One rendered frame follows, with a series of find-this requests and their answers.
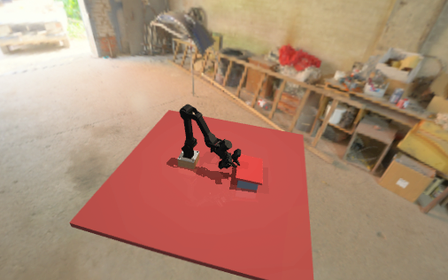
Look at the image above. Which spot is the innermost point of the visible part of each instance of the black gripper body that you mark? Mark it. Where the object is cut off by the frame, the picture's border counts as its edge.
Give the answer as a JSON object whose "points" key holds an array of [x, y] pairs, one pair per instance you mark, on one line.
{"points": [[235, 155]]}

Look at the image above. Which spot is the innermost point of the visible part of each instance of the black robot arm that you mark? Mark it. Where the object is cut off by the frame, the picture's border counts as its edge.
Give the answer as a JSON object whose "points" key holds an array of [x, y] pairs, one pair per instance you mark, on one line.
{"points": [[211, 140]]}

